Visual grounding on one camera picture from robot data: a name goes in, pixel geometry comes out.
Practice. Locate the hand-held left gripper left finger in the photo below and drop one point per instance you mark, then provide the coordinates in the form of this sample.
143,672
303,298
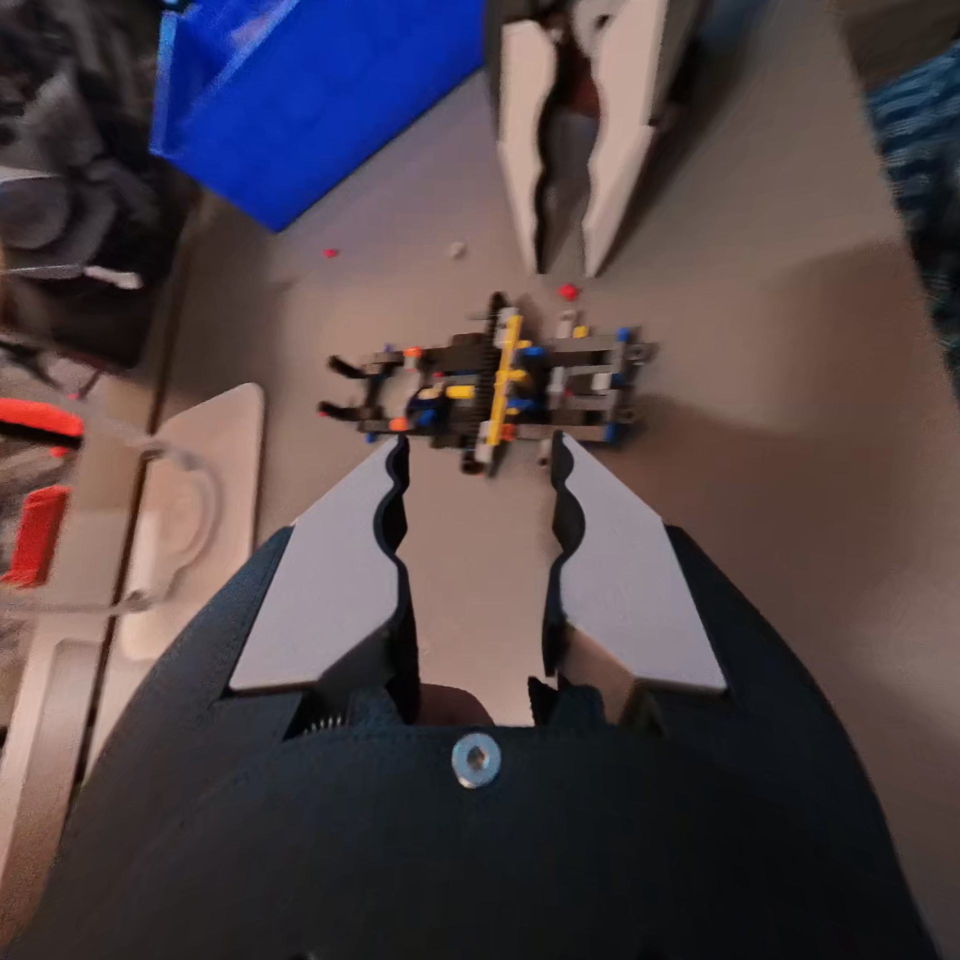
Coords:
322,585

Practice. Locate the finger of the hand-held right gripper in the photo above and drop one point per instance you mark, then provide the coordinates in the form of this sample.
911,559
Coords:
630,127
519,112

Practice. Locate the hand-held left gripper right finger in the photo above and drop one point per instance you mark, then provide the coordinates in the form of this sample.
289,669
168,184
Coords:
637,592

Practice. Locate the black yellow grey lego model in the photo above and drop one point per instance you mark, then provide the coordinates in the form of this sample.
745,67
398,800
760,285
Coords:
465,360

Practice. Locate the pale mug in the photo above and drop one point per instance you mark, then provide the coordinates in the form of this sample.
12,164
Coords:
180,525

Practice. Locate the white rounded flat plate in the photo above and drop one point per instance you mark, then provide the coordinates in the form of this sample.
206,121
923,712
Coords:
232,450

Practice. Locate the blue plastic bin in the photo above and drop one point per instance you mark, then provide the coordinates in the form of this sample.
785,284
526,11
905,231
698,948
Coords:
315,97

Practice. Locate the red plastic object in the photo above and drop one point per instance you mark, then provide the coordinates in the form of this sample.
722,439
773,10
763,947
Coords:
37,421
36,536

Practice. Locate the blue plaid clothing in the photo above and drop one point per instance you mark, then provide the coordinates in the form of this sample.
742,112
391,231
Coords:
930,150

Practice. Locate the black bag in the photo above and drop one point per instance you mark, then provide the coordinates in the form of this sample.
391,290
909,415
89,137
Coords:
67,135

